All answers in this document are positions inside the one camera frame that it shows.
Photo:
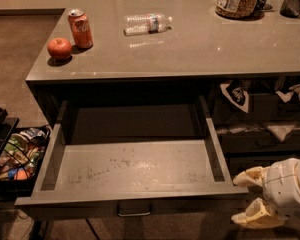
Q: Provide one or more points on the grey top drawer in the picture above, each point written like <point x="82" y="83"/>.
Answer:
<point x="129" y="161"/>

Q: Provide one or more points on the orange soda can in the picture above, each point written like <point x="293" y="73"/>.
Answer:
<point x="80" y="28"/>

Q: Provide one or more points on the clear plastic water bottle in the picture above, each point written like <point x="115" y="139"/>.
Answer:
<point x="146" y="24"/>

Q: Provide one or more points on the red apple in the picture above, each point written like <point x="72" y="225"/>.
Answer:
<point x="59" y="49"/>

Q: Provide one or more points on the black bin of snacks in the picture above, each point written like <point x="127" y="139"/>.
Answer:
<point x="21" y="156"/>

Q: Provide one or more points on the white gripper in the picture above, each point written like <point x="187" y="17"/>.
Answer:
<point x="280" y="190"/>

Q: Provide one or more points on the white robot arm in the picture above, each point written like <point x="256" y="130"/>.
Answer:
<point x="280" y="203"/>

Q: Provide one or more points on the grey counter cabinet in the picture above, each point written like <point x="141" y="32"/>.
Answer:
<point x="192" y="58"/>

